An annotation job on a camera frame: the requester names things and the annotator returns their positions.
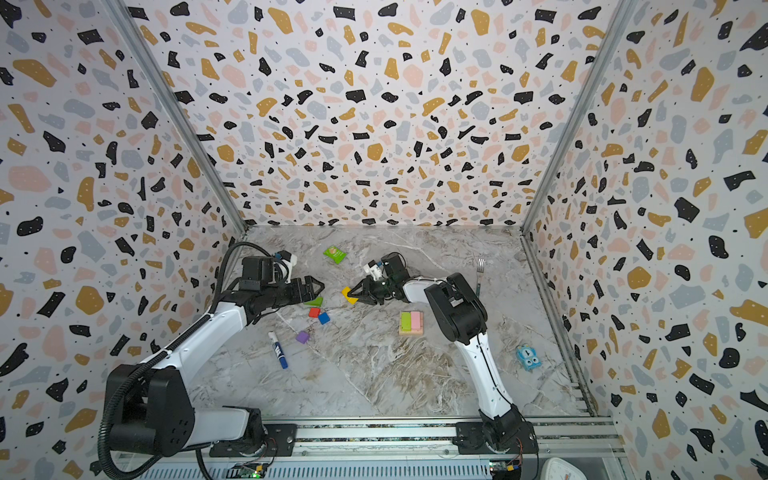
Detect blue monster toy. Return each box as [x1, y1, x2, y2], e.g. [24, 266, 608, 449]
[516, 345, 542, 372]

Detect yellow arch block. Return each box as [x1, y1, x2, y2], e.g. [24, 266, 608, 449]
[342, 287, 358, 305]

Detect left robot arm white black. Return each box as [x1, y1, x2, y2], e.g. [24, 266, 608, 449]
[98, 252, 325, 463]

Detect green snack packet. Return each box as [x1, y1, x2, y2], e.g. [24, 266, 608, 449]
[323, 246, 347, 265]

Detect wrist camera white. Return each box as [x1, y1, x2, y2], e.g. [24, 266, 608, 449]
[274, 250, 298, 283]
[364, 260, 385, 281]

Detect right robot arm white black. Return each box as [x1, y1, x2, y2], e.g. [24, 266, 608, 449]
[347, 252, 526, 453]

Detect dark green block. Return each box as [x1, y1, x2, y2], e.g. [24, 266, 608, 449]
[305, 296, 323, 307]

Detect black corrugated cable hose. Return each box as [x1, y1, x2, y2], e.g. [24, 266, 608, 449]
[97, 241, 277, 480]

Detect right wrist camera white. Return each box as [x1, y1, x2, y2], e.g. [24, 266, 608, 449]
[364, 260, 385, 281]

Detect lime green block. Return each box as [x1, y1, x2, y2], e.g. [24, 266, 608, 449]
[400, 312, 412, 333]

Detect pink block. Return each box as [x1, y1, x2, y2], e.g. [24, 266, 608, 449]
[410, 311, 423, 333]

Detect white object bottom right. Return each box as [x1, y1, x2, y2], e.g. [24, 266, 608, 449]
[539, 458, 587, 480]

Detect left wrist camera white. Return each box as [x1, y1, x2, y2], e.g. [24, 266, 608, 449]
[274, 250, 298, 283]

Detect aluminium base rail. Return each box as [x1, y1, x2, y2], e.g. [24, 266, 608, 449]
[116, 416, 628, 480]

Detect blue marker pen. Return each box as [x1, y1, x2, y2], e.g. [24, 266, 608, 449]
[268, 331, 289, 369]

